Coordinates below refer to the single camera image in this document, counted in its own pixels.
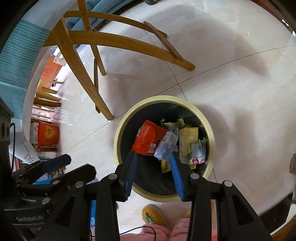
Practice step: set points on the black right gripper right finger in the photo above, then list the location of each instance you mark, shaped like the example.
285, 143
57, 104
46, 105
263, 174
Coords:
236, 219

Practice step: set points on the yellow round trash bin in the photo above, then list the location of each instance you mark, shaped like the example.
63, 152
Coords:
154, 179

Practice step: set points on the yellow knitted left slipper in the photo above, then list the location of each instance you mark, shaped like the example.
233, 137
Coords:
152, 215

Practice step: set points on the red gift bag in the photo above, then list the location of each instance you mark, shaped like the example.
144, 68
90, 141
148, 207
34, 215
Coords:
48, 134

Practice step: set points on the wooden chair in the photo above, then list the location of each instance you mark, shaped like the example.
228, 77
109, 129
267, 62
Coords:
45, 95

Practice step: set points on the pink pyjama legs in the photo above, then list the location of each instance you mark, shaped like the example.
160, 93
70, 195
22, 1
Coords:
178, 233

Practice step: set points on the yellow paper box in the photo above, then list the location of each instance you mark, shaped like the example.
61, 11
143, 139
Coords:
186, 137

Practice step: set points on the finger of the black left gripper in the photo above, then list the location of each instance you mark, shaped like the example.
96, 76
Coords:
84, 174
56, 163

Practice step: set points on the wooden table leg frame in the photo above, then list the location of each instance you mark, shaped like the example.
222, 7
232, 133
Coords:
132, 77

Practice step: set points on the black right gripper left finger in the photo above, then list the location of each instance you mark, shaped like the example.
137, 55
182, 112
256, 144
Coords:
113, 188

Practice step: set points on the red snack bag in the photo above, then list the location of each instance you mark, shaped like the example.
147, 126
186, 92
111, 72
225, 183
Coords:
148, 137

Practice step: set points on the green white wipes packet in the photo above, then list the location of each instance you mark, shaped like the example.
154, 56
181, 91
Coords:
197, 152

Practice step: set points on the pale blue small carton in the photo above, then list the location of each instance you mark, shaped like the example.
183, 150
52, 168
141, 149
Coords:
167, 145

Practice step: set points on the tan green milk carton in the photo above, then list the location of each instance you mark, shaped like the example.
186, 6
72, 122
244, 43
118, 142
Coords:
178, 124

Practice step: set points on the teal fabric sofa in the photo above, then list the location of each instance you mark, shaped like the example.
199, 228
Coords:
116, 7

